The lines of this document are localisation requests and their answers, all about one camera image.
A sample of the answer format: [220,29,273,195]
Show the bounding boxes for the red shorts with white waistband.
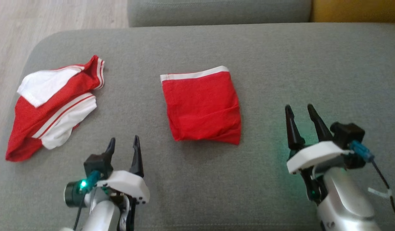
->
[160,66,242,145]

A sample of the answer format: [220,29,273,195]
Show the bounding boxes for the large yellow cushion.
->
[311,0,395,23]

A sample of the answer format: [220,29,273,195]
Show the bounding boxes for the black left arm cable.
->
[73,170,101,231]

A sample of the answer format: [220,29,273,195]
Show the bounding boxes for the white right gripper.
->
[285,104,353,203]

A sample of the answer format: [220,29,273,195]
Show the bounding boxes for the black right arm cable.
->
[349,140,395,225]

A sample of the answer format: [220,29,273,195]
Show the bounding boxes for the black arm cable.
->
[73,170,101,231]
[349,140,395,225]

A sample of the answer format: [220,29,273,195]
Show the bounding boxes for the white cable tie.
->
[367,188,393,199]

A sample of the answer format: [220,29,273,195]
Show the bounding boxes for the grey sofa section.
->
[127,0,313,28]

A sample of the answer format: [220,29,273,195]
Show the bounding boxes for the grey fabric sofa seat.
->
[0,22,395,231]

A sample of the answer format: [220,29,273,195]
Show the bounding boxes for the red and white jersey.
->
[5,55,105,162]

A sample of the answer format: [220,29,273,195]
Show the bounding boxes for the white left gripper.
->
[103,135,150,231]

